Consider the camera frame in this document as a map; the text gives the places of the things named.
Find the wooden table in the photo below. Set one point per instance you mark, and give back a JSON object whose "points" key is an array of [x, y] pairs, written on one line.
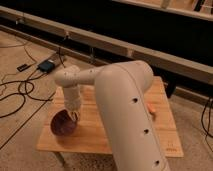
{"points": [[89, 136]]}

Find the purple ceramic bowl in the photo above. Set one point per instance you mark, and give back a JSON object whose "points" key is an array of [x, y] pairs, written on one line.
{"points": [[62, 125]]}

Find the orange carrot toy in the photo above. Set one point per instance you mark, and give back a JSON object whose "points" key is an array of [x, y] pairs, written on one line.
{"points": [[151, 109]]}

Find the small black remote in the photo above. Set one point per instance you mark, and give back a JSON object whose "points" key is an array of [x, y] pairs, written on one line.
{"points": [[22, 67]]}

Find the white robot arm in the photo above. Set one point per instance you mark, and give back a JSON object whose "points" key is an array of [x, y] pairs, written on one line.
{"points": [[119, 92]]}

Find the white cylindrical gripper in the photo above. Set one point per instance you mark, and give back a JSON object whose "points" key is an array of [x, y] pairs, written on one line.
{"points": [[72, 101]]}

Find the black power adapter box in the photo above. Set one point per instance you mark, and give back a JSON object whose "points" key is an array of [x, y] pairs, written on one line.
{"points": [[46, 66]]}

